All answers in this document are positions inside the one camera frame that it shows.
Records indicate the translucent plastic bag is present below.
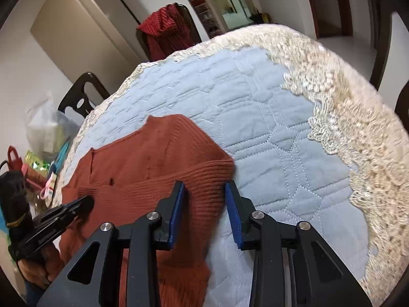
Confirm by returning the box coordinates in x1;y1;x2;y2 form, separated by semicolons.
25;93;80;162

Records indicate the person's left hand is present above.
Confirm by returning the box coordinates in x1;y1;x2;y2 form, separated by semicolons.
17;244;64;289

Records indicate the blue quilted lace tablecloth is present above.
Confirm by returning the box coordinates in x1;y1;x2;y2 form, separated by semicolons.
59;24;408;306

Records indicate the rust orange knit sweater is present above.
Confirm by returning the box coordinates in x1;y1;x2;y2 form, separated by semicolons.
60;114;234;306

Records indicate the dark wooden chair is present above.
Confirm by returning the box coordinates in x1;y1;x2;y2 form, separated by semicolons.
58;72;110;118
367;0;409;126

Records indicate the dark wooden chair far left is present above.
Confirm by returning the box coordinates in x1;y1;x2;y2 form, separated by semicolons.
58;72;110;118

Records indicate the pink and white package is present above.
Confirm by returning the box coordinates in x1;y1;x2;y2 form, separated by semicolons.
40;172;57;208

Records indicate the red gift bag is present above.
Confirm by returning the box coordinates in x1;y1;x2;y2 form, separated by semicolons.
7;146;23;171

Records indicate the dark chair under red garment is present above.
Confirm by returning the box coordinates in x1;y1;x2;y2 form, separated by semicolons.
137;3;202;62

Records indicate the red knit garment on chair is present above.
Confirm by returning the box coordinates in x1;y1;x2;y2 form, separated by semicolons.
136;3;196;62

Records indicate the teal item on table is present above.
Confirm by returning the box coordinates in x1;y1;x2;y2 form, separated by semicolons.
49;141;71;175

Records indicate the dark wooden chair right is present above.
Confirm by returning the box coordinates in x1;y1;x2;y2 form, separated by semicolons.
367;0;409;126

